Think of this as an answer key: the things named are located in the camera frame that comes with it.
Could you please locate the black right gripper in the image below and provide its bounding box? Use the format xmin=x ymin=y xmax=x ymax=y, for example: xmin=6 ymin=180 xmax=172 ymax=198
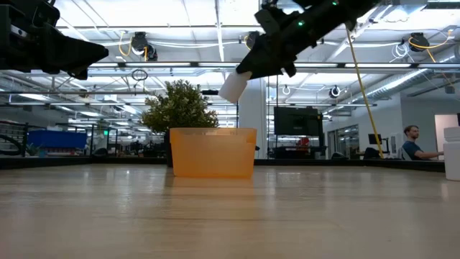
xmin=235 ymin=5 xmax=346 ymax=81

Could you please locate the person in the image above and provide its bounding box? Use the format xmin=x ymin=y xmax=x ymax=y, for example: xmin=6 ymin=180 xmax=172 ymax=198
xmin=401 ymin=124 xmax=445 ymax=161

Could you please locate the long yellow cable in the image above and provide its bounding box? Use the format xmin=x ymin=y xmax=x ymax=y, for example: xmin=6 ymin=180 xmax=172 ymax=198
xmin=345 ymin=25 xmax=385 ymax=159

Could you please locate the blue plastic bin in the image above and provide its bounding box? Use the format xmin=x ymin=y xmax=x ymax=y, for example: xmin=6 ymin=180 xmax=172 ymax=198
xmin=27 ymin=129 xmax=88 ymax=150

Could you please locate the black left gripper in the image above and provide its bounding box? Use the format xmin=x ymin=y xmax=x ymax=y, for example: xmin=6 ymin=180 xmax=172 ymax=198
xmin=0 ymin=0 xmax=110 ymax=81

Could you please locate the orange plastic basket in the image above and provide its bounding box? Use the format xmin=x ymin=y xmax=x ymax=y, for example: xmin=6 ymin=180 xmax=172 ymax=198
xmin=169 ymin=127 xmax=258 ymax=180

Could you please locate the small green potted plant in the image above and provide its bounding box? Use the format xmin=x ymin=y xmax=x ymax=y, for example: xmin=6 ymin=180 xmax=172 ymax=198
xmin=140 ymin=79 xmax=219 ymax=168

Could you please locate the black monitor screen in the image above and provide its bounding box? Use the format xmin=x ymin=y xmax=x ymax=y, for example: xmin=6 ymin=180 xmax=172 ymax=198
xmin=273 ymin=106 xmax=324 ymax=137

